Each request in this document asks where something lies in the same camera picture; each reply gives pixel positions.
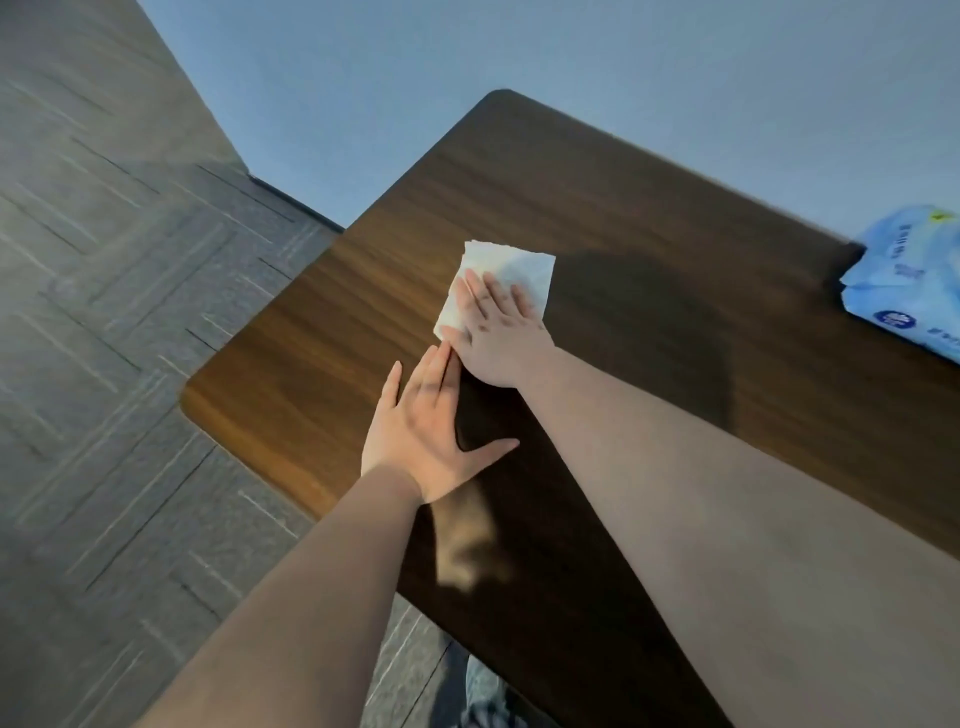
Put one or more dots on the person's left hand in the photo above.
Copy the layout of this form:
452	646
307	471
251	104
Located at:
420	442

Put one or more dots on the person's right hand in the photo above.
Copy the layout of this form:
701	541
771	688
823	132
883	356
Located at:
499	341

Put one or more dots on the person's right little finger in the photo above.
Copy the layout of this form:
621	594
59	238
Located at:
538	319

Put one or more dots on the person's left little finger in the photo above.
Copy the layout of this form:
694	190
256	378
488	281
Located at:
391	386

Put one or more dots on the person's left thumb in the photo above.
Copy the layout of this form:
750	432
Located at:
491	450

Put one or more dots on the person's left middle finger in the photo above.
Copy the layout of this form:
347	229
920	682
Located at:
433	379

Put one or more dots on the person's right thumb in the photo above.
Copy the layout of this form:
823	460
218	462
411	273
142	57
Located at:
454	336

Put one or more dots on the person's right middle finger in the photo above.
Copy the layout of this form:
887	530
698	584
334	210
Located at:
498	296

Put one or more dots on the white paper wipe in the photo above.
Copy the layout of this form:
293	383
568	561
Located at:
517	266

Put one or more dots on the person's right forearm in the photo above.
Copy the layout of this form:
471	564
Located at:
712	540

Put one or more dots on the person's left forearm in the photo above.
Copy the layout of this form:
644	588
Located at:
300	600

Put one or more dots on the person's blue jeans leg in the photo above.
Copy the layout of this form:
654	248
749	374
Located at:
484	697

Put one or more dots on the blue wet wipes packet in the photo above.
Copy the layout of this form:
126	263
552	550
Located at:
911	285

